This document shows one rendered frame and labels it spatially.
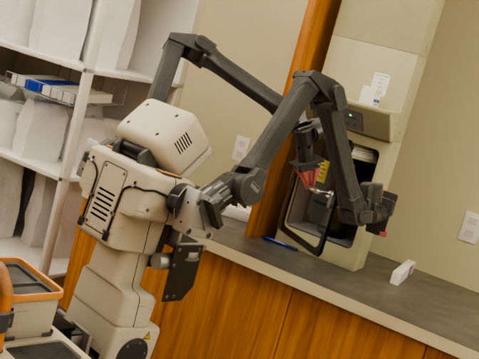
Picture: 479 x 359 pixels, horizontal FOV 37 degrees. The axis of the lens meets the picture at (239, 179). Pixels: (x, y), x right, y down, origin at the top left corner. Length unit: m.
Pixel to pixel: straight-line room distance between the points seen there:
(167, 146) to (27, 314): 0.52
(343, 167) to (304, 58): 0.61
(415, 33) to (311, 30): 0.35
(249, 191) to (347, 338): 0.71
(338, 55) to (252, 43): 0.73
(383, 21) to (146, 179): 1.12
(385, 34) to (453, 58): 0.45
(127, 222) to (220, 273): 0.71
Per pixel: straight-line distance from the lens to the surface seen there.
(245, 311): 2.42
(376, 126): 2.41
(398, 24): 2.50
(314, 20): 2.54
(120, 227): 1.80
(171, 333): 2.60
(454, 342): 2.16
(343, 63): 2.54
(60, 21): 3.06
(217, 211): 1.71
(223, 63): 2.29
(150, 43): 3.48
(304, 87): 1.91
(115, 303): 1.89
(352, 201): 2.07
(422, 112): 2.88
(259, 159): 1.82
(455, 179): 2.85
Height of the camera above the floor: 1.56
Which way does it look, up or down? 10 degrees down
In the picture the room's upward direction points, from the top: 15 degrees clockwise
